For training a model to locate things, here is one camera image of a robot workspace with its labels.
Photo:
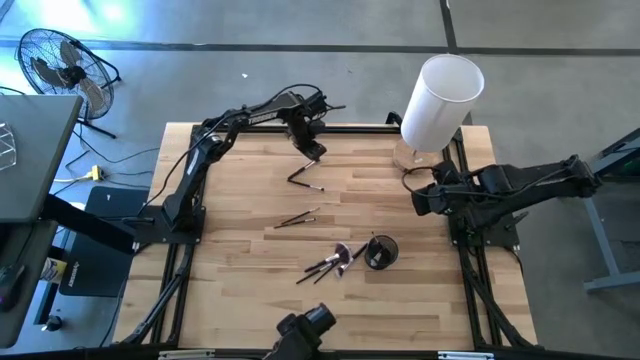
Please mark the fan makeup brush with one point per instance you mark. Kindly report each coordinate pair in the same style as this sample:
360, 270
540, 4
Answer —
345, 267

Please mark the black round knob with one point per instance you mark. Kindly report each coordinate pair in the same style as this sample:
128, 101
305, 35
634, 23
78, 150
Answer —
52, 323

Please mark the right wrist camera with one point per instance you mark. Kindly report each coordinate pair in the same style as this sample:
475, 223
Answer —
445, 173

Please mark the thin black spoolie brush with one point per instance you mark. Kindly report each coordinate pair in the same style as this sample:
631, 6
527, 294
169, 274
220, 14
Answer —
295, 223

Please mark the black floor fan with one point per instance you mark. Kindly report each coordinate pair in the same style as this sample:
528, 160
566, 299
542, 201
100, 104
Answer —
70, 75

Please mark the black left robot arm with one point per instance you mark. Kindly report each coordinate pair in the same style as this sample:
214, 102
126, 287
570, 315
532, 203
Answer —
260, 116

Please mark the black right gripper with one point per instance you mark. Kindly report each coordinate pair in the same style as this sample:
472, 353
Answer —
445, 197

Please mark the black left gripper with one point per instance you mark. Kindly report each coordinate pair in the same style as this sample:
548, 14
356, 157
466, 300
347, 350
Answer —
304, 131

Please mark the black mesh pencil cup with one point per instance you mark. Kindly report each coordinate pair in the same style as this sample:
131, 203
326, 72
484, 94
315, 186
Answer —
381, 253

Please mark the grey metal table frame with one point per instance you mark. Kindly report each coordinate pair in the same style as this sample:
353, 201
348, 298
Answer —
600, 240

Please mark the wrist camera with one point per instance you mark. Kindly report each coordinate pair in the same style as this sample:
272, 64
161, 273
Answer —
318, 105
445, 173

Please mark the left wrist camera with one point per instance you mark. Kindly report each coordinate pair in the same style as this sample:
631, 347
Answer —
318, 105

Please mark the black aluminium table frame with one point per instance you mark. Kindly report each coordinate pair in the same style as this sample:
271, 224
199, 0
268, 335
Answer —
467, 165

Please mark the black floor mat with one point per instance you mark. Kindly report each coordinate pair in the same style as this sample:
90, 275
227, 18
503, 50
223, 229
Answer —
100, 272

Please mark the black desk beam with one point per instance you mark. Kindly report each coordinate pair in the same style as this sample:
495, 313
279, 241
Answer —
90, 225

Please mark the long black makeup brush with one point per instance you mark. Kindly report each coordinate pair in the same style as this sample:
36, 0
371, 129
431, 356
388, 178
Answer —
310, 276

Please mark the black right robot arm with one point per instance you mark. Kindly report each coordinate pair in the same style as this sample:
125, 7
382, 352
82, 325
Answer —
525, 185

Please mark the white cylindrical lamp shade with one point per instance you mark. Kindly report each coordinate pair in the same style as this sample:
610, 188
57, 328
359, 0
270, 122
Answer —
440, 105

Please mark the thin black makeup brush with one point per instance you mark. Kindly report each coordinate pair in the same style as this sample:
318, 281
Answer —
326, 273

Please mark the round lamp base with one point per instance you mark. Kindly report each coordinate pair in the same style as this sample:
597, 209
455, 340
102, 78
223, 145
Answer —
411, 159

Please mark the short black makeup brush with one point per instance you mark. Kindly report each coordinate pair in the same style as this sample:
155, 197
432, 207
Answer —
306, 185

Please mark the yellow power plug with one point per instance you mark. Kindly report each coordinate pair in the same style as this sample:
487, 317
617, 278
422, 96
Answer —
96, 173

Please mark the grey desk top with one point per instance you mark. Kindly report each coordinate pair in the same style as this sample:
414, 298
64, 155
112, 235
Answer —
35, 160

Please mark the grey metal bracket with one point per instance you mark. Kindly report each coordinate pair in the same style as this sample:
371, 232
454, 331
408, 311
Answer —
186, 355
465, 356

